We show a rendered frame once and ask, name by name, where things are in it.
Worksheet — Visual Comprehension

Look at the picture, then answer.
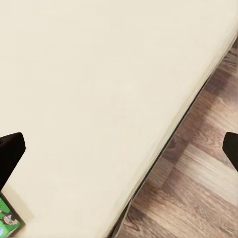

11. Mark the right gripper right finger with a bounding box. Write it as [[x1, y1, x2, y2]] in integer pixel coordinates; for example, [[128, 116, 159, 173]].
[[222, 132, 238, 172]]

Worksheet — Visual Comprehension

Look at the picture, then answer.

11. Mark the board game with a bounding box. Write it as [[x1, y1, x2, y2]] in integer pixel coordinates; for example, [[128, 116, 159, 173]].
[[0, 198, 20, 238]]

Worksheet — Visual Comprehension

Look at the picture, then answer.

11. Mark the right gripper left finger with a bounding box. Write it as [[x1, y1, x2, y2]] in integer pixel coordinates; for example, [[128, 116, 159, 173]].
[[0, 132, 26, 191]]

